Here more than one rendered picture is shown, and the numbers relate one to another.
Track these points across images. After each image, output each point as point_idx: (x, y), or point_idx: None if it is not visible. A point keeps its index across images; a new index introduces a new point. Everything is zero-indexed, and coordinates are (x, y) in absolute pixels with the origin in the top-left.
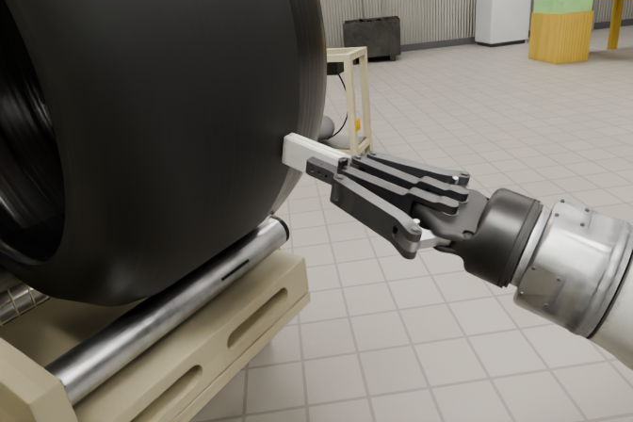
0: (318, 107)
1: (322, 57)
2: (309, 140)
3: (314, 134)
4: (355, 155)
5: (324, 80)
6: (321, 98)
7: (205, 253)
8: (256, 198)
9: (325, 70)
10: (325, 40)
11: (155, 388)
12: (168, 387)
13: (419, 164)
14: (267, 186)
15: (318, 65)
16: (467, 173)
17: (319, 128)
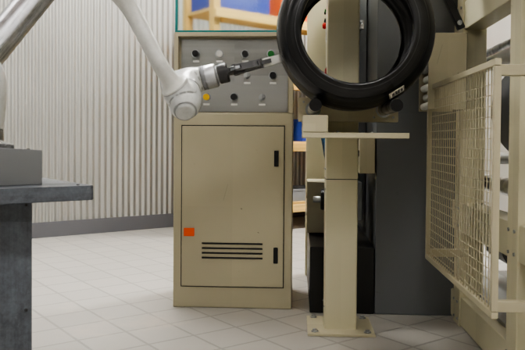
0: (279, 48)
1: (277, 33)
2: (273, 55)
3: (281, 57)
4: (261, 59)
5: (278, 41)
6: (279, 46)
7: (295, 85)
8: (287, 72)
9: (278, 37)
10: (278, 29)
11: (301, 119)
12: (301, 121)
13: (246, 62)
14: (285, 69)
15: (276, 36)
16: (234, 64)
17: (283, 56)
